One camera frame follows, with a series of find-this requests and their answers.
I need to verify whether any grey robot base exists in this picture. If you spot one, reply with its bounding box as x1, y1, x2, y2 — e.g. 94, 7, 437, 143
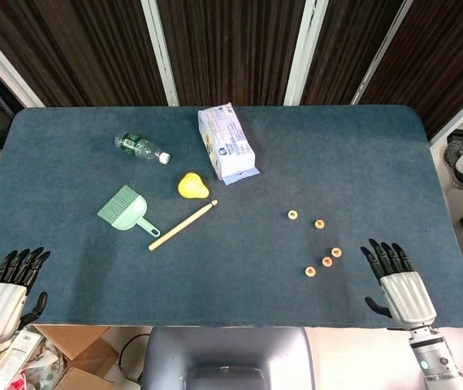
140, 327, 316, 390

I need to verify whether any white tissue pack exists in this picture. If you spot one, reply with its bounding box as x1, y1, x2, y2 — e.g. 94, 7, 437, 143
197, 103, 262, 187

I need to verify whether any grey sneaker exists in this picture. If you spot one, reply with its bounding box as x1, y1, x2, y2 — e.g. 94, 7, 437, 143
443, 140, 463, 189

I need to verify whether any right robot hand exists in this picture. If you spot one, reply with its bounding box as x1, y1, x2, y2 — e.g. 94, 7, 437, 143
360, 238, 437, 331

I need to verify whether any green dustpan brush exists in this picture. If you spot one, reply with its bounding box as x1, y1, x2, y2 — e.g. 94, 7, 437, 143
111, 197, 162, 239

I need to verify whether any green mini brush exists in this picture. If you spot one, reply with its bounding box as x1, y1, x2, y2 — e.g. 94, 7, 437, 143
96, 184, 136, 224

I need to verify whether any brown cardboard box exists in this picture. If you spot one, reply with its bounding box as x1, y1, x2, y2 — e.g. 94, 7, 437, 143
32, 324, 121, 379

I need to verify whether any white printed carton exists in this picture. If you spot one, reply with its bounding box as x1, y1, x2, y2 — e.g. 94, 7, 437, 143
0, 328, 45, 390

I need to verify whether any floral patterned bag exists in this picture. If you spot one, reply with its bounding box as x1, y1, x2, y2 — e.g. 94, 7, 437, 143
19, 344, 68, 390

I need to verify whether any blue felt table cover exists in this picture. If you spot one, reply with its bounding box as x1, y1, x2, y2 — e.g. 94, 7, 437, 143
0, 104, 463, 329

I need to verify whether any clear plastic water bottle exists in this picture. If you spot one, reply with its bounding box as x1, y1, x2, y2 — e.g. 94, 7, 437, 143
114, 130, 171, 165

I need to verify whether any white aluminium partition post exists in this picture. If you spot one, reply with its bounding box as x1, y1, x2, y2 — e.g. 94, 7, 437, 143
351, 0, 413, 106
283, 0, 330, 106
0, 15, 45, 109
141, 0, 180, 107
428, 80, 463, 150

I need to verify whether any wooden stick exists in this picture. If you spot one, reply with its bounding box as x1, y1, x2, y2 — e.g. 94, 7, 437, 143
147, 197, 219, 252

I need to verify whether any yellow pear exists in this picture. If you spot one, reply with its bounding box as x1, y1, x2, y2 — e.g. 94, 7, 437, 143
177, 171, 211, 200

